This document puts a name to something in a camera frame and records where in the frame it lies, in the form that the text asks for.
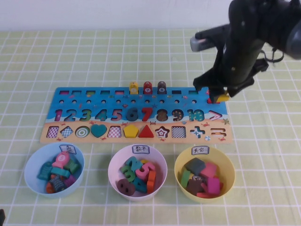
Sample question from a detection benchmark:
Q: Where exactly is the blue number puzzle board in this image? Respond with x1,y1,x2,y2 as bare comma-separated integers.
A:
39,87,233,144

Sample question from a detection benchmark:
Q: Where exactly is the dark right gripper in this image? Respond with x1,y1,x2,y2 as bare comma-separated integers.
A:
193,25,267,105

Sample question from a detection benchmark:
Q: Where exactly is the coral red shape piece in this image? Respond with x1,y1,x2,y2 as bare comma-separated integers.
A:
196,183,224,198

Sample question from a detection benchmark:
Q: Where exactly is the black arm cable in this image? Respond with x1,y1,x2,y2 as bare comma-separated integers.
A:
253,46,285,76

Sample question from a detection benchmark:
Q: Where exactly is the light blue bowl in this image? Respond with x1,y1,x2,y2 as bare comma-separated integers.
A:
24,142,85,199

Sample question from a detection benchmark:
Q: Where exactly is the teal heart piece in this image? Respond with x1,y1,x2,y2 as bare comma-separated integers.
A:
90,124,108,138

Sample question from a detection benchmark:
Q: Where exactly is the yellow pentagon piece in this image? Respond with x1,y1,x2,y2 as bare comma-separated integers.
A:
123,124,139,138

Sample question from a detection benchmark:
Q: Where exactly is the dark grey fish piece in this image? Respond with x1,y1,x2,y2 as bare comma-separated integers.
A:
51,176,64,193

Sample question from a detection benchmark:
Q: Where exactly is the orange number piece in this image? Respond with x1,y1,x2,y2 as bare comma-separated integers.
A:
147,170,157,194

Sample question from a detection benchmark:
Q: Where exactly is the yellow equals sign piece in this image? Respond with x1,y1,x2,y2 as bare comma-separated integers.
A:
216,92,230,103

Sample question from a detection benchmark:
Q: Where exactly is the purple fish piece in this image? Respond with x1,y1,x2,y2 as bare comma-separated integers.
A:
63,175,77,186

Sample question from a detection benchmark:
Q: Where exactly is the magenta rectangle piece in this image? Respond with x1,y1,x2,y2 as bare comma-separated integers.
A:
206,177,221,194

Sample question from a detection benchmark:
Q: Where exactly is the teal number two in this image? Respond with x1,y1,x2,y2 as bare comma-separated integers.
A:
124,156,142,172

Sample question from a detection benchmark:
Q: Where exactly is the dark grey diamond piece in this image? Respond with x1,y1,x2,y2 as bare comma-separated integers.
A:
183,157,206,176

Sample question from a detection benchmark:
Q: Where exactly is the green shape piece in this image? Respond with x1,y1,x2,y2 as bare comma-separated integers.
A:
180,169,191,188

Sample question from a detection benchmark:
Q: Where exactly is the green fish piece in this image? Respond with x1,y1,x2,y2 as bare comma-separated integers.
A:
63,159,79,174

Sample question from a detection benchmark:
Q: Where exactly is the dark blue number six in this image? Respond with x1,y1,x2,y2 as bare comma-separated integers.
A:
126,107,139,122

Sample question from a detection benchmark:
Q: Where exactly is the paper label on blue bowl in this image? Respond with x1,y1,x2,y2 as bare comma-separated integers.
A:
59,144,77,155

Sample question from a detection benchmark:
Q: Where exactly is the brown fish peg piece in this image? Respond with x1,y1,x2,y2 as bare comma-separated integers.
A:
157,81,167,95

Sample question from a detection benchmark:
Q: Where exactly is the pink square piece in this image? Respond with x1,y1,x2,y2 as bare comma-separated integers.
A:
199,162,218,179

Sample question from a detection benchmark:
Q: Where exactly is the green number three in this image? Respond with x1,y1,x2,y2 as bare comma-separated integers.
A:
120,165,135,180

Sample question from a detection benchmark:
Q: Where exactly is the teal striped fish piece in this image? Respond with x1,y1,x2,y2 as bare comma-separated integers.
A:
36,162,54,181

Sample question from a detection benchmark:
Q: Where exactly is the red triangle piece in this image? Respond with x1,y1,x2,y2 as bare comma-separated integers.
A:
138,124,156,138

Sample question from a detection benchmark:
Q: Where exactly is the pale pink bowl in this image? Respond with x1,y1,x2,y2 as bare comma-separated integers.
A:
108,144,168,202

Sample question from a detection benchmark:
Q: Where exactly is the red number seven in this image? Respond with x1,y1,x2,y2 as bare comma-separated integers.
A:
142,107,153,122

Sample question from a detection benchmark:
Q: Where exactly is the brown number eight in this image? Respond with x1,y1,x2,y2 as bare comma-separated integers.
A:
117,178,136,196

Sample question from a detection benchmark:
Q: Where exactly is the green checkered tablecloth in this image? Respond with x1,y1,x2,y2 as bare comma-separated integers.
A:
0,28,301,226

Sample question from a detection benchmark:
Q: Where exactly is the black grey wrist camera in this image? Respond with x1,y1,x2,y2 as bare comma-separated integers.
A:
190,24,230,52

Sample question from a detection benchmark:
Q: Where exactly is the paper label on yellow bowl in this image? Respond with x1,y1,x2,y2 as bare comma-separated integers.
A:
190,145,209,156

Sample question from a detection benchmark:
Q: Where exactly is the brown star piece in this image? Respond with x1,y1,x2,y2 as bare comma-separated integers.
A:
186,178,205,195

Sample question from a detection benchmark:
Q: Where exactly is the yellow bowl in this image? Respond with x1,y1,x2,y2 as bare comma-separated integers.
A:
174,145,236,203

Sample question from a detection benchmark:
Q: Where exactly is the teal plain fish piece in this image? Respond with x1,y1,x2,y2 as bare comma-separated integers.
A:
50,167,71,177

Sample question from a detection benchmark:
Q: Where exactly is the yellow fish peg piece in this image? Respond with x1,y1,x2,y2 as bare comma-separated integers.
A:
129,81,139,95

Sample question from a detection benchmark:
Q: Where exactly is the teal number four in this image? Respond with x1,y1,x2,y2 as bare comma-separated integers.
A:
133,176,149,194

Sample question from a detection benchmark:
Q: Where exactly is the paper label on pink bowl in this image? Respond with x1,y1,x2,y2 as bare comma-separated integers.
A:
132,144,151,155

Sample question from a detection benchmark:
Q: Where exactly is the pink fish piece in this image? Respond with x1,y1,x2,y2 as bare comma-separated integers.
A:
51,151,71,169

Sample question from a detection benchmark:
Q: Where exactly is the pink number five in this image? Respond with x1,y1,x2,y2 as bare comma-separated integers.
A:
135,162,156,180

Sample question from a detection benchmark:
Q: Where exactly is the red fish peg piece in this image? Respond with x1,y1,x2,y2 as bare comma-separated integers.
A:
143,81,153,95

